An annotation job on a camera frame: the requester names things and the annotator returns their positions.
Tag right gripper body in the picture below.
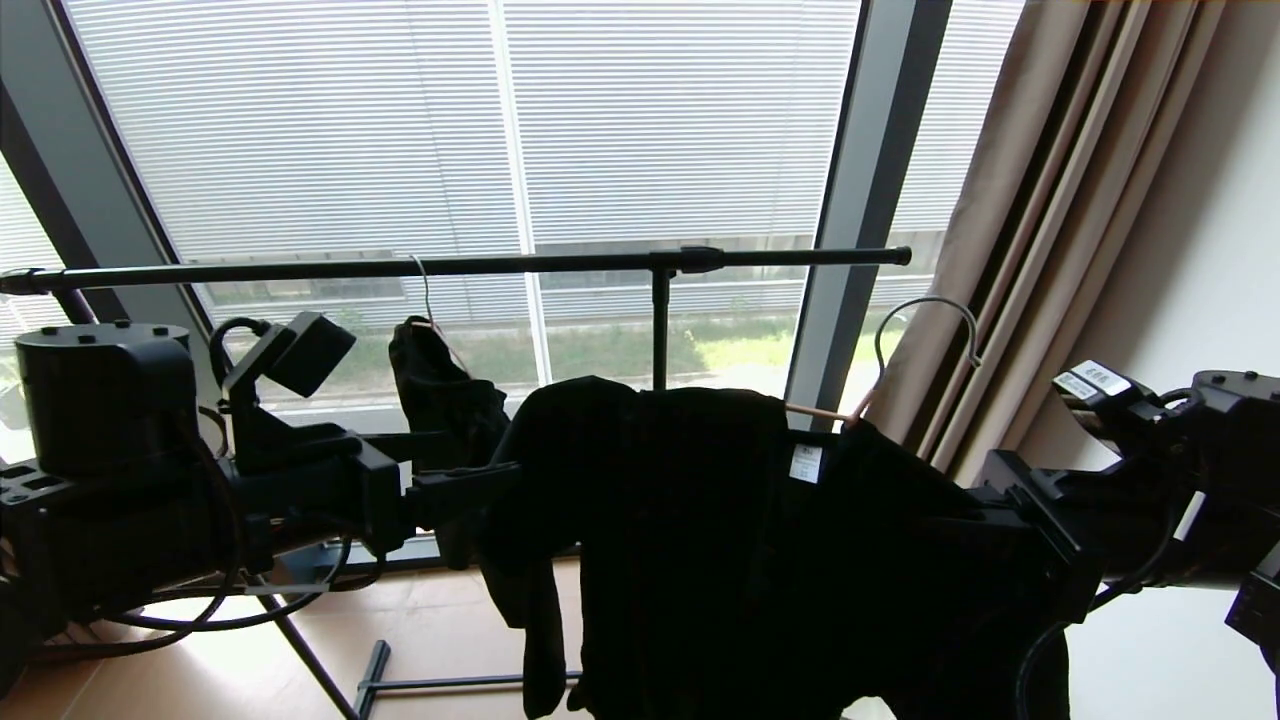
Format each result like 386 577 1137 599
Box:
974 449 1192 622

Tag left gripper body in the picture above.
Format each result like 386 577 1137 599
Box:
233 438 412 557

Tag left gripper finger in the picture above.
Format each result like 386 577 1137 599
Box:
404 461 527 532

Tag black trousers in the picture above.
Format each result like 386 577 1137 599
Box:
387 315 572 720

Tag black shirt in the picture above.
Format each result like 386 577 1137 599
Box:
477 376 1077 720

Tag black clothes rack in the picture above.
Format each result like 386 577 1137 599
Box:
0 244 914 720

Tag beige curtain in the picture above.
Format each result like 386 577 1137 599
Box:
864 0 1227 492

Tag window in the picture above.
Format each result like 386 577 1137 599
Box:
0 0 1032 572

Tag black cable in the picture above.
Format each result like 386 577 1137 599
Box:
1011 554 1187 720
98 534 357 634

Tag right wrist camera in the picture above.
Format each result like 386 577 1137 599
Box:
1049 357 1202 472

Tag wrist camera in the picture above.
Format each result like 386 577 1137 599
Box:
209 311 359 472
1049 357 1202 472

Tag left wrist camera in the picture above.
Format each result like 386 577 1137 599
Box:
209 311 359 472

